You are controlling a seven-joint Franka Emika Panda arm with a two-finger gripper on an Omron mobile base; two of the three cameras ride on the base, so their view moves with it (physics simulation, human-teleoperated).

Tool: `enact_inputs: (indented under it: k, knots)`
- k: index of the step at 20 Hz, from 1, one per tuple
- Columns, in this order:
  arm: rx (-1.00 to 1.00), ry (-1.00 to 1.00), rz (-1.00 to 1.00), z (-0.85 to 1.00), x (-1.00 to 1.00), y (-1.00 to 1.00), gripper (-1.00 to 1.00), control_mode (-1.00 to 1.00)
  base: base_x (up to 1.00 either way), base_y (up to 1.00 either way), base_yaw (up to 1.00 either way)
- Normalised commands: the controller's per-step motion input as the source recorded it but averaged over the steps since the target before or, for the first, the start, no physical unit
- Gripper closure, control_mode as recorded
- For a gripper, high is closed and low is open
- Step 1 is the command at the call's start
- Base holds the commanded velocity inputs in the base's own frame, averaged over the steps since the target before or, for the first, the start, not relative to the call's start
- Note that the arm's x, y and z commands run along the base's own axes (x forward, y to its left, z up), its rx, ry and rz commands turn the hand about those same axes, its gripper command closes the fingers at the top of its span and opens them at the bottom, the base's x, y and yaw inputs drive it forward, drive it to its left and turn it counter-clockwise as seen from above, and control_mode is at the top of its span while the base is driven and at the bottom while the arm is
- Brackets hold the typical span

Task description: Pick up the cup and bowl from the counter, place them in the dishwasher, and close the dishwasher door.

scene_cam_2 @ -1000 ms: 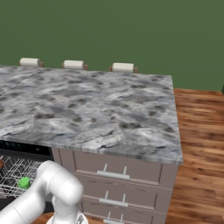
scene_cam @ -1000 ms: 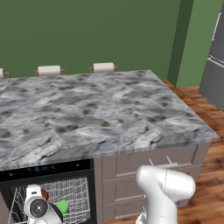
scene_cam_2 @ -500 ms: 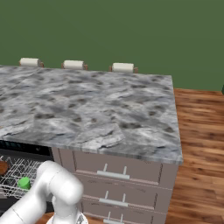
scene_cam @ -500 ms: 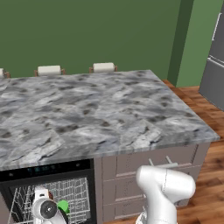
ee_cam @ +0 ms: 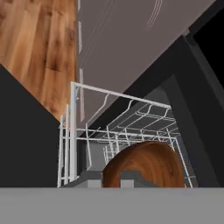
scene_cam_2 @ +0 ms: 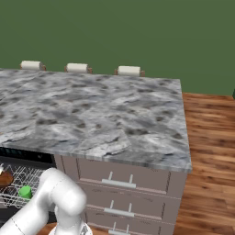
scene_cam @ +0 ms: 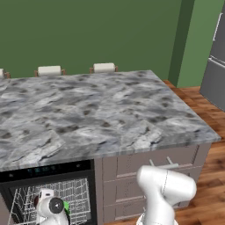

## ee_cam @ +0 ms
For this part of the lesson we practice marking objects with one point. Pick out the brown wooden bowl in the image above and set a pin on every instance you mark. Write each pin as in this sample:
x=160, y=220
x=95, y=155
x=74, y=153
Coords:
x=157, y=163

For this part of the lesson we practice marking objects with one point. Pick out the grey dishwasher door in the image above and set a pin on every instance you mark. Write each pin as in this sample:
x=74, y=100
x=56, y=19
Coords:
x=122, y=43

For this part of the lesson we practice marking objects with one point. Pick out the dark grey dishwasher body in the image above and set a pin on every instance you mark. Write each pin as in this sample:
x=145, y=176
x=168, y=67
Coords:
x=189, y=102

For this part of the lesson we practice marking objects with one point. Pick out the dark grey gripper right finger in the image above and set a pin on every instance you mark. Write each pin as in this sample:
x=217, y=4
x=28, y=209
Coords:
x=129, y=176

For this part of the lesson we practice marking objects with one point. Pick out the black cabinet panel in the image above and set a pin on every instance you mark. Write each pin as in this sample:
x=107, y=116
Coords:
x=26, y=137

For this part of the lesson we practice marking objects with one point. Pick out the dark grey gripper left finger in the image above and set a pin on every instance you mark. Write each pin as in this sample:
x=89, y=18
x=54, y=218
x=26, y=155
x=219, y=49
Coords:
x=87, y=177

